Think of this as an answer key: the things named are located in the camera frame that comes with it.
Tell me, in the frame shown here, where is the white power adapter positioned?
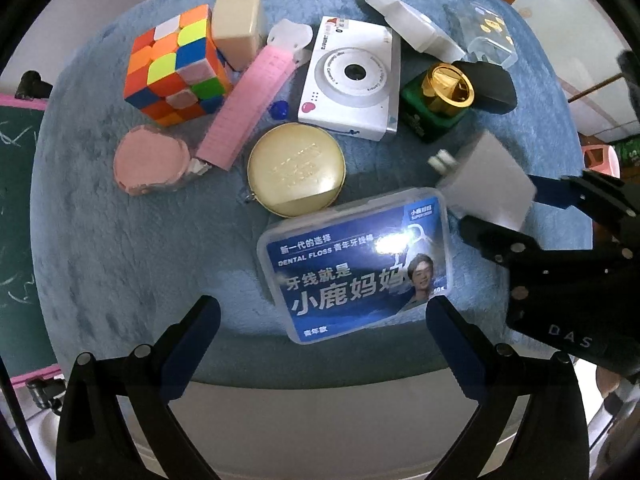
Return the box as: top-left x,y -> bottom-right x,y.
428,130 -> 536,231

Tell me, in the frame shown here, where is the blue pushpin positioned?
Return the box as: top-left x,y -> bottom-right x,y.
269,100 -> 290,120

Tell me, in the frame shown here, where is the white toy digital camera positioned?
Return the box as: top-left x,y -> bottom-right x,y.
297,16 -> 401,142

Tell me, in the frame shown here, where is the pink round compact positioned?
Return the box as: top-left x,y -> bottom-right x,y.
113,125 -> 210,196

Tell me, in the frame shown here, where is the white tag piece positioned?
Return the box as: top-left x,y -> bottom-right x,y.
267,18 -> 314,67

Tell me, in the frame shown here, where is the gold round tin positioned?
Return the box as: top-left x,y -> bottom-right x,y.
247,122 -> 346,218

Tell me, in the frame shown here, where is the blue plush table cloth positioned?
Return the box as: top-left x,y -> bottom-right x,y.
29,0 -> 597,391

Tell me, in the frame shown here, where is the pink plastic stool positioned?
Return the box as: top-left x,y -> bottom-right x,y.
582,144 -> 620,178

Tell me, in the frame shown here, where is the pink ruler strip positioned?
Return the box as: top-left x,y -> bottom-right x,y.
195,46 -> 296,171

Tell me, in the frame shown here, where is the green chalkboard pink frame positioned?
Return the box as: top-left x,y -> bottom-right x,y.
0,94 -> 58,385

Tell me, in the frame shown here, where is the colourful rubik's cube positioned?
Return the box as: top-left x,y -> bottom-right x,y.
122,4 -> 233,127

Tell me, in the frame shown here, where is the blue dental floss box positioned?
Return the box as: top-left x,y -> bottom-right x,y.
257,188 -> 452,344

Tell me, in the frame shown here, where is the clear plastic box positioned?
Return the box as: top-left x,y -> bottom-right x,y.
464,3 -> 518,70

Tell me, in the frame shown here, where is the green gold perfume bottle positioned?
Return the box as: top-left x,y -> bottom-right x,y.
399,63 -> 475,143

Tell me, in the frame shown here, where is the beige rounded plastic box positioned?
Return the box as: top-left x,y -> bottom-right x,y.
212,0 -> 267,72

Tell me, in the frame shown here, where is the white folded plastic piece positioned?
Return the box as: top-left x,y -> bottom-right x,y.
364,0 -> 465,64

